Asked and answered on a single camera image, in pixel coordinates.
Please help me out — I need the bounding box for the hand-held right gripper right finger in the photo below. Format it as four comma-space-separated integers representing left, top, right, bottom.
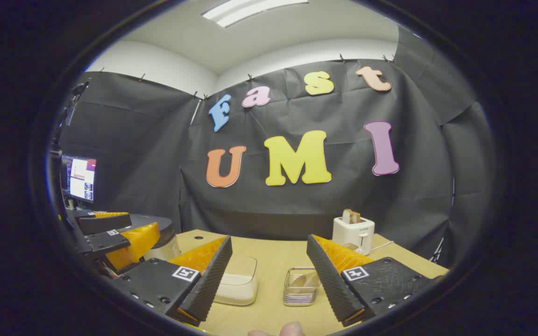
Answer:
306, 234, 445, 327

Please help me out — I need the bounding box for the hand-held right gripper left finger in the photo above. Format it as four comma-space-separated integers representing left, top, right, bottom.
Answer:
110, 236, 233, 327

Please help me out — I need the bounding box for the wooden spoon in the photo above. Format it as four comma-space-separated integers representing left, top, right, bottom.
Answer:
290, 242, 359, 290

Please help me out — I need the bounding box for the white rice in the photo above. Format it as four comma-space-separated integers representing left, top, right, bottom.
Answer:
215, 274, 256, 304

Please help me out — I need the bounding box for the metal wire chopstick holder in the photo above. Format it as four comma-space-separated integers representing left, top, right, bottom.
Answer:
283, 267, 321, 307

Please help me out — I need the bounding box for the silver black rice cooker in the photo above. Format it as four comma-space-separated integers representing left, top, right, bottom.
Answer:
124, 214, 182, 262

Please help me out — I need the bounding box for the clear plastic container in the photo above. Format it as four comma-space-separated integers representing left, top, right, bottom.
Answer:
213, 254, 258, 307

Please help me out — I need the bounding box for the computer monitor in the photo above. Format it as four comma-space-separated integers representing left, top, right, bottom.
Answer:
61, 155, 97, 203

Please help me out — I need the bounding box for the white toaster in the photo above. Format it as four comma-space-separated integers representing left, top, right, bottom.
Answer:
333, 216, 375, 256

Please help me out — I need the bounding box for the black backdrop cloth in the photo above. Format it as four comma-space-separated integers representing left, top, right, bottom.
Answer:
59, 26, 494, 269

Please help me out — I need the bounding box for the ceiling light panel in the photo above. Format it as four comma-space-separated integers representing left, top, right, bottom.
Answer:
202, 0, 309, 28

